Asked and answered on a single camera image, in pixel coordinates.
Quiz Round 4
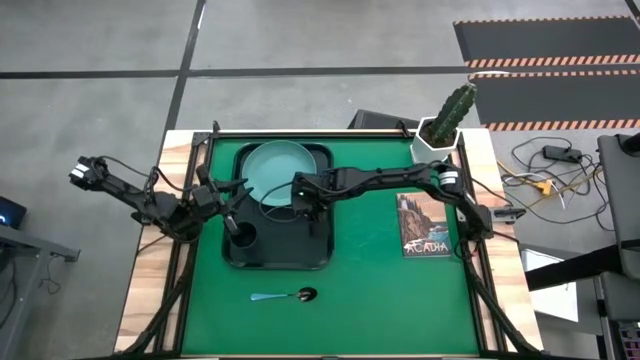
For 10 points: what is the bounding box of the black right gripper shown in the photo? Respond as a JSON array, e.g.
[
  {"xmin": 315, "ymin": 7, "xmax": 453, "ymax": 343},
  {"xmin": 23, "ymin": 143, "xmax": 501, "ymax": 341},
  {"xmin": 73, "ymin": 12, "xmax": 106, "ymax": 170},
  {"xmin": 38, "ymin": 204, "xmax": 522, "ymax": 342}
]
[{"xmin": 291, "ymin": 171, "xmax": 332, "ymax": 237}]

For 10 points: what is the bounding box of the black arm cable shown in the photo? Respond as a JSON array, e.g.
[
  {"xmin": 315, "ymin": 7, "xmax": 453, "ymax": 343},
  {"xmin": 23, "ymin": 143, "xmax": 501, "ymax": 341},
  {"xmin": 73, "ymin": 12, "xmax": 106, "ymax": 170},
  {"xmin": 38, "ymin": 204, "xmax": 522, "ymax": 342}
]
[
  {"xmin": 258, "ymin": 180, "xmax": 301, "ymax": 224},
  {"xmin": 98, "ymin": 155, "xmax": 187, "ymax": 201}
]

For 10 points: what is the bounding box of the white box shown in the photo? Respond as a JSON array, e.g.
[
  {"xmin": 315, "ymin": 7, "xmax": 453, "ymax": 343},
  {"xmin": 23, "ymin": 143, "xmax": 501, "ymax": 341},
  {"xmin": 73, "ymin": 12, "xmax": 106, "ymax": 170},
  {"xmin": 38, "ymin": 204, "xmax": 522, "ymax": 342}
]
[{"xmin": 519, "ymin": 248, "xmax": 580, "ymax": 324}]

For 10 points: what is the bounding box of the black box behind table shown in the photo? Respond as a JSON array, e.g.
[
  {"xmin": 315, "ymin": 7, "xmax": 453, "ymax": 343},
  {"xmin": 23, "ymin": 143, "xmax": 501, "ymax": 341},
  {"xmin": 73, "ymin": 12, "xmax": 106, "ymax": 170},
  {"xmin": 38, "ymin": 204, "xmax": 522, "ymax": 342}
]
[{"xmin": 347, "ymin": 108, "xmax": 421, "ymax": 131}]

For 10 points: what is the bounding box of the tangle of floor cables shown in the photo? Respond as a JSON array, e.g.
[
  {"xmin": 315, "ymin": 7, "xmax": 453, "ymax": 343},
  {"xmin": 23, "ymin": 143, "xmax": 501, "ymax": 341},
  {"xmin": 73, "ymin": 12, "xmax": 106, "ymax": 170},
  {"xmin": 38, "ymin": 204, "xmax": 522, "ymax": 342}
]
[{"xmin": 497, "ymin": 135, "xmax": 616, "ymax": 234}]

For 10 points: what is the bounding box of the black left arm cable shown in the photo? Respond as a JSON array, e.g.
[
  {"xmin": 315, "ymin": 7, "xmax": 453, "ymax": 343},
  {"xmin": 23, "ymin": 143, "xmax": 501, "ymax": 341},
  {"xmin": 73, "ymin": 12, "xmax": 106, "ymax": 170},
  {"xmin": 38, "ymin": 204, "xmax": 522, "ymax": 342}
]
[{"xmin": 98, "ymin": 155, "xmax": 187, "ymax": 201}]

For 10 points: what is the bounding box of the Acadia lighthouse postcard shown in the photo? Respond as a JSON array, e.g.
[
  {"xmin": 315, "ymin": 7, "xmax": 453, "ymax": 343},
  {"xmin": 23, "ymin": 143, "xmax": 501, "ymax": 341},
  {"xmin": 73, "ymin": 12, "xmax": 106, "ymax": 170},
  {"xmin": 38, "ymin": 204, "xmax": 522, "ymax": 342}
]
[{"xmin": 396, "ymin": 192, "xmax": 453, "ymax": 259}]

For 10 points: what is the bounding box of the grey metal desk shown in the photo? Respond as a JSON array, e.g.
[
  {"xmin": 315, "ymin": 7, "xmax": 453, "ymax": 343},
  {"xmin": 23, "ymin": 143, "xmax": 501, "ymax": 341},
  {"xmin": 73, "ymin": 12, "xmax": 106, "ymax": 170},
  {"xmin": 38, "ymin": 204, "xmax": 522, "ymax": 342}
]
[{"xmin": 0, "ymin": 224, "xmax": 81, "ymax": 360}]

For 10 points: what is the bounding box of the dark device with blue light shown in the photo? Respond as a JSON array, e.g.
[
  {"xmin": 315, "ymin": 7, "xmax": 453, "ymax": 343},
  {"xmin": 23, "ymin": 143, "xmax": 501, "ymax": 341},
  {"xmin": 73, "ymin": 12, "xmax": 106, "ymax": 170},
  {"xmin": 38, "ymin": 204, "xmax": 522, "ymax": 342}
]
[{"xmin": 0, "ymin": 195, "xmax": 27, "ymax": 230}]

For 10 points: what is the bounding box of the green cactus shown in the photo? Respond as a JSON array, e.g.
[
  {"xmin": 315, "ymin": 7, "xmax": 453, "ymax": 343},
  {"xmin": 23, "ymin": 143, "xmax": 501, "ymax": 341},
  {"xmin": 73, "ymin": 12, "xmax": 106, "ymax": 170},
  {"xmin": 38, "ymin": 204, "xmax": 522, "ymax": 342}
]
[{"xmin": 430, "ymin": 82, "xmax": 478, "ymax": 145}]

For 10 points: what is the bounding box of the dark blue plastic cup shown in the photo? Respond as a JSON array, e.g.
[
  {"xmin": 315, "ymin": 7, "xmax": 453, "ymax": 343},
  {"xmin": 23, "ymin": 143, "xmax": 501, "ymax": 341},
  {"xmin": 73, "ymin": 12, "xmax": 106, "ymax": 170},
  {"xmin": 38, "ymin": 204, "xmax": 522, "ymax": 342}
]
[{"xmin": 230, "ymin": 221, "xmax": 258, "ymax": 249}]

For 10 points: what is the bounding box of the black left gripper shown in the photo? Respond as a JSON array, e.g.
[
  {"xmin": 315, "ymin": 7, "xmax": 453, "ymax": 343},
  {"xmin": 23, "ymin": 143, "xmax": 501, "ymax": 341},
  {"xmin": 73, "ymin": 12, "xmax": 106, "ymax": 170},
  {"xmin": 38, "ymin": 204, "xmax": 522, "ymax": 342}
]
[{"xmin": 192, "ymin": 164, "xmax": 255, "ymax": 237}]

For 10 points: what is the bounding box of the black hazard-striped floor mat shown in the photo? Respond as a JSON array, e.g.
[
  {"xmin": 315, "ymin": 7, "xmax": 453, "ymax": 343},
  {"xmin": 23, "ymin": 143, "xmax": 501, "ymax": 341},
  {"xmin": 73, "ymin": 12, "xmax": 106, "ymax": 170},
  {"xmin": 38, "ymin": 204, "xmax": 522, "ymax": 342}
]
[
  {"xmin": 453, "ymin": 16, "xmax": 640, "ymax": 70},
  {"xmin": 469, "ymin": 69, "xmax": 640, "ymax": 132}
]

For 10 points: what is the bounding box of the black frame clamp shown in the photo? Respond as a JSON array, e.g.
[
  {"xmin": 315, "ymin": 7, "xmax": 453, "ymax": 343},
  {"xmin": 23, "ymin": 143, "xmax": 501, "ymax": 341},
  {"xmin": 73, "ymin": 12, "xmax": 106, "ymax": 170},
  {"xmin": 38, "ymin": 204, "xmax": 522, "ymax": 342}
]
[{"xmin": 492, "ymin": 205, "xmax": 527, "ymax": 222}]

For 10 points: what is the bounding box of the black plastic tray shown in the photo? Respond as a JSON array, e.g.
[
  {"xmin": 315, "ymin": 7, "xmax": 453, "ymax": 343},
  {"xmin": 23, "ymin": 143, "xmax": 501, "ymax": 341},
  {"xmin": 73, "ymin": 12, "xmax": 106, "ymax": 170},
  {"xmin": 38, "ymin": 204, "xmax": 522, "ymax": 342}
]
[{"xmin": 222, "ymin": 142, "xmax": 335, "ymax": 271}]

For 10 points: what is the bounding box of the green table mat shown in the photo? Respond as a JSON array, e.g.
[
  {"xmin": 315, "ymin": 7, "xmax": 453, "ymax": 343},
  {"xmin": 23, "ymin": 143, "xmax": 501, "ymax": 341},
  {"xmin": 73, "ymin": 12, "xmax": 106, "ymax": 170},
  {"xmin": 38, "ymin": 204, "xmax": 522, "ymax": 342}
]
[{"xmin": 180, "ymin": 135, "xmax": 481, "ymax": 357}]

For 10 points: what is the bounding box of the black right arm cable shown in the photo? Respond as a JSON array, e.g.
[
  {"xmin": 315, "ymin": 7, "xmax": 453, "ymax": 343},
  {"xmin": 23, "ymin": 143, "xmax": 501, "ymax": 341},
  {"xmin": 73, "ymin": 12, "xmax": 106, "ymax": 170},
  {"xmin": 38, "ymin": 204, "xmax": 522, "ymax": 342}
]
[{"xmin": 258, "ymin": 180, "xmax": 301, "ymax": 224}]

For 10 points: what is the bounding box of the black power adapter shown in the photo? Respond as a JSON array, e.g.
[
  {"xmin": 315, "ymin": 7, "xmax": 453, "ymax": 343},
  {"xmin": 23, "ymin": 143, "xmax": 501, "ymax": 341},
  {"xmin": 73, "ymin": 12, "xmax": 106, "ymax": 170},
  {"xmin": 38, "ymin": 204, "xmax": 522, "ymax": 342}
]
[{"xmin": 542, "ymin": 144, "xmax": 584, "ymax": 163}]

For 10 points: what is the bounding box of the spoon with blue handle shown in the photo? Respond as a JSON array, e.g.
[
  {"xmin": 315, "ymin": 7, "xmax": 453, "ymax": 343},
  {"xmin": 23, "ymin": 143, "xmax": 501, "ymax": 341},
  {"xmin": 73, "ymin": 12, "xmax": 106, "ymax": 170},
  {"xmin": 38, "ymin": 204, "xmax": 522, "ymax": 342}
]
[{"xmin": 250, "ymin": 286, "xmax": 319, "ymax": 303}]

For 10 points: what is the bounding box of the white hexagonal plant pot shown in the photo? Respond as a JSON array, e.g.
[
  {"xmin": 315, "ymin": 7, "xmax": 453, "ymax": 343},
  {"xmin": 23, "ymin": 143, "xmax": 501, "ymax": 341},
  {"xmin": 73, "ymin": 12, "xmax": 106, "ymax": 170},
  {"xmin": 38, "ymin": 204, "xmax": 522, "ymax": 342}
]
[{"xmin": 410, "ymin": 116, "xmax": 461, "ymax": 164}]

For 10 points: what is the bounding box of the teal plastic plate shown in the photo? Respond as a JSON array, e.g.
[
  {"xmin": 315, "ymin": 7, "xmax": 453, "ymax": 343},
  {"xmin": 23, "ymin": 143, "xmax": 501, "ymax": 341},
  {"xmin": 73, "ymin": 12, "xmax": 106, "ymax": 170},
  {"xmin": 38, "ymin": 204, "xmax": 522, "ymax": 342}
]
[{"xmin": 241, "ymin": 139, "xmax": 318, "ymax": 208}]

